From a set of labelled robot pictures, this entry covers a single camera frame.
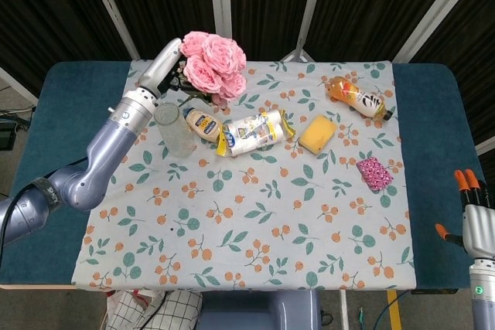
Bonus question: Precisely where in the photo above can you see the right silver robot hand orange fingertips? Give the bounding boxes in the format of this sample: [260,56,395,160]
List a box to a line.
[435,168,495,260]

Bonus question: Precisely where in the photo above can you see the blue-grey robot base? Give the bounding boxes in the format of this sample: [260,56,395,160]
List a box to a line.
[197,289,322,330]

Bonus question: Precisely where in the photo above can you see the teal table mat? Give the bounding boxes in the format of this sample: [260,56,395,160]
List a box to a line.
[0,60,495,291]

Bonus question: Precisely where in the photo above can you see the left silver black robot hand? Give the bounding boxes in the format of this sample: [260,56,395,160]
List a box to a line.
[137,37,186,100]

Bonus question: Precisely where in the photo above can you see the white partition frame post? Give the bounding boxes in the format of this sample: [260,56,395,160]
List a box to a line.
[281,0,329,63]
[391,0,480,63]
[0,66,39,107]
[80,0,141,61]
[207,0,234,62]

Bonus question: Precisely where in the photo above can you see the pink artificial flower bouquet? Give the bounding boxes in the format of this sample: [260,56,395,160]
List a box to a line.
[170,31,248,107]

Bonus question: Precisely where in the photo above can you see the orange juice bottle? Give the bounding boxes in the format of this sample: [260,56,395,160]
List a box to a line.
[328,76,394,121]

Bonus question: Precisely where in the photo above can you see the mayonnaise squeeze bottle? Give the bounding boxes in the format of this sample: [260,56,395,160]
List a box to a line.
[181,104,223,141]

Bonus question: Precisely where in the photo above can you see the yellow sponge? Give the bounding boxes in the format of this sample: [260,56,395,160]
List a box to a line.
[299,114,338,155]

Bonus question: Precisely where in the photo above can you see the clear glass cup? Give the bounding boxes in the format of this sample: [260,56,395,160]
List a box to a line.
[153,101,198,158]

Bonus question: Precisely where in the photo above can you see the white black checked bag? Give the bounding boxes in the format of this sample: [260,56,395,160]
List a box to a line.
[104,288,203,330]

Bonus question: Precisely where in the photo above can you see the blue cable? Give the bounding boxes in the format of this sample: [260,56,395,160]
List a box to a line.
[374,289,411,330]

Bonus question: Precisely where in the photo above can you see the pink scrub pad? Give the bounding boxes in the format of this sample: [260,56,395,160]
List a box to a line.
[356,156,394,193]

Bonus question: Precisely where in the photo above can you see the white plastic bag roll pack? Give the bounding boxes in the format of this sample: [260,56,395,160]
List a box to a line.
[214,109,296,158]

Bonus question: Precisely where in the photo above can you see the floral printed tablecloth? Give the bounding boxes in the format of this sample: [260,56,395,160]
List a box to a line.
[70,60,418,291]

